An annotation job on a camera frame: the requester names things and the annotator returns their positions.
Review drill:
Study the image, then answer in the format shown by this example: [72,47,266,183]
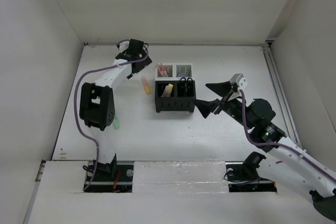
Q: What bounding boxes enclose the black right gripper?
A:
[191,80,254,130]

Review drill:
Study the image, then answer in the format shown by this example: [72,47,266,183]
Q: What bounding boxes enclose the red pen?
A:
[160,64,168,77]
[156,64,165,77]

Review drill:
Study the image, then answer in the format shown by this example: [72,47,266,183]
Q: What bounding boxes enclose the black handled scissors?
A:
[179,77,193,96]

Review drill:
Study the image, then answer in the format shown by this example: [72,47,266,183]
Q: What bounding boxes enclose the orange highlighter marker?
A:
[141,76,151,95]

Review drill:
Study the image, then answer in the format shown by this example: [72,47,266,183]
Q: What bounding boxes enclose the yellow highlighter marker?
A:
[166,84,173,97]

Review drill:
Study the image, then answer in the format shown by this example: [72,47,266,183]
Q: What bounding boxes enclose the green highlighter marker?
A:
[113,118,120,130]

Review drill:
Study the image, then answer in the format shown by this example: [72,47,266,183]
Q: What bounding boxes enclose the purple highlighter marker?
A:
[161,85,170,98]

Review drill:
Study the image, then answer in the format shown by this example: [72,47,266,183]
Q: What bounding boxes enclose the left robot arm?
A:
[74,39,152,180]

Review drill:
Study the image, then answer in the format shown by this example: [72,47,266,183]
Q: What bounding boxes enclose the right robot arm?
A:
[193,82,335,221]

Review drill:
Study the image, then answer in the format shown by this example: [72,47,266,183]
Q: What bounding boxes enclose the black slotted organizer box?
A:
[154,80,196,113]

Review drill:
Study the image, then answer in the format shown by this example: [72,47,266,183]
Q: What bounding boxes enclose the white slotted organizer box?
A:
[155,63,193,81]

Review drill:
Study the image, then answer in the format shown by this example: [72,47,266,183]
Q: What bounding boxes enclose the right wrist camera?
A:
[229,73,248,92]

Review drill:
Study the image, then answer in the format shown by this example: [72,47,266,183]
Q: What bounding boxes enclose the aluminium rail right side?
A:
[261,40,301,146]

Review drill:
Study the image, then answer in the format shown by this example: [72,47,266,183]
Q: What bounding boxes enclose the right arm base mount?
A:
[223,152,277,193]

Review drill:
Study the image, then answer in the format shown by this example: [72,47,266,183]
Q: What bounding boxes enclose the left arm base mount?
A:
[82,156,134,193]

